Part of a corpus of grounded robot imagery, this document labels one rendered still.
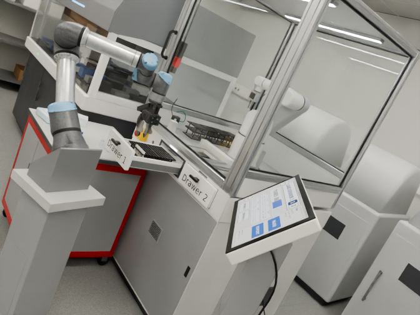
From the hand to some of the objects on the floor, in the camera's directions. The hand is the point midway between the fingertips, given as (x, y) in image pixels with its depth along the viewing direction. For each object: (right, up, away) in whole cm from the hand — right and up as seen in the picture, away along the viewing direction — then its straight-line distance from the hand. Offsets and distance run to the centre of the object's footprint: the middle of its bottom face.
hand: (140, 134), depth 209 cm
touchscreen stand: (+18, -128, -35) cm, 134 cm away
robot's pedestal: (-57, -91, -24) cm, 110 cm away
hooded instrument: (-90, -18, +183) cm, 205 cm away
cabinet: (+16, -99, +66) cm, 120 cm away
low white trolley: (-66, -67, +46) cm, 105 cm away
